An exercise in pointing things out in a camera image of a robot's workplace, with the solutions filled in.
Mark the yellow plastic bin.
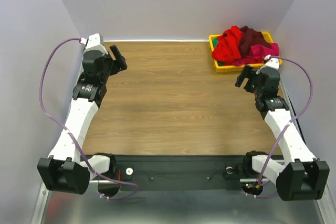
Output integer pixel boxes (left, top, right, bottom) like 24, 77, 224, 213
208, 31, 274, 73

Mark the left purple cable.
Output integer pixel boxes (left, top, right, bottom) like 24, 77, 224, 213
39, 37, 139, 200

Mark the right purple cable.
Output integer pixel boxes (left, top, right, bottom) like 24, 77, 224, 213
245, 55, 314, 199

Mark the magenta t shirt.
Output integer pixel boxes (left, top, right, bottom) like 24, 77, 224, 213
232, 43, 280, 66

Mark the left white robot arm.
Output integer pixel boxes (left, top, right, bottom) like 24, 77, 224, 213
37, 34, 127, 195

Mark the maroon t shirt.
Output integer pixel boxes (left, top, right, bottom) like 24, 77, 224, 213
238, 26, 271, 58

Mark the purple cable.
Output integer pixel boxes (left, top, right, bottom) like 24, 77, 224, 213
39, 37, 139, 200
245, 55, 314, 199

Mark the green t shirt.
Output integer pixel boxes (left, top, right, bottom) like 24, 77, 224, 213
212, 37, 225, 66

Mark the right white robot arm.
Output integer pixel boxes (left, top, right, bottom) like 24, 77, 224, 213
235, 55, 330, 201

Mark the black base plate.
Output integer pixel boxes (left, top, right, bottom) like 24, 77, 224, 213
115, 155, 257, 191

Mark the red t shirt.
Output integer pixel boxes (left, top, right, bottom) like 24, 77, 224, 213
212, 26, 242, 65

